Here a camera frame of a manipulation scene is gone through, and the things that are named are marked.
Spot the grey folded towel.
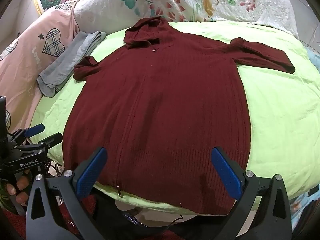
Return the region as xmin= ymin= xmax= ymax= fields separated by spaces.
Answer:
xmin=36 ymin=31 xmax=107 ymax=98

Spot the person's left hand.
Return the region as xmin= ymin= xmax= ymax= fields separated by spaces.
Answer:
xmin=5 ymin=169 xmax=33 ymax=206

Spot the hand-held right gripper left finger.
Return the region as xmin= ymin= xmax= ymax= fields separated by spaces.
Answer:
xmin=26 ymin=147 xmax=110 ymax=240

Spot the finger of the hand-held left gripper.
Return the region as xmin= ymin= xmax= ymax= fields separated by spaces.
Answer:
xmin=39 ymin=133 xmax=63 ymax=153
xmin=24 ymin=123 xmax=45 ymax=138

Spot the white floral blanket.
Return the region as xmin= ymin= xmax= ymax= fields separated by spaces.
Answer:
xmin=74 ymin=0 xmax=300 ymax=40

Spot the pink pillow with plaid hearts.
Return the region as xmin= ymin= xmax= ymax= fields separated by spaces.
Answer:
xmin=0 ymin=1 xmax=80 ymax=135

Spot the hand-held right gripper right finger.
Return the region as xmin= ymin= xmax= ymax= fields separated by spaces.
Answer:
xmin=211 ymin=147 xmax=292 ymax=240

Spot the dark red hooded sweater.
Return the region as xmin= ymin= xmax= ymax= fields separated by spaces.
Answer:
xmin=62 ymin=16 xmax=296 ymax=217

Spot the light green bed sheet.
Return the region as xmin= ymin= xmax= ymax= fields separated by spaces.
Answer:
xmin=31 ymin=20 xmax=320 ymax=217

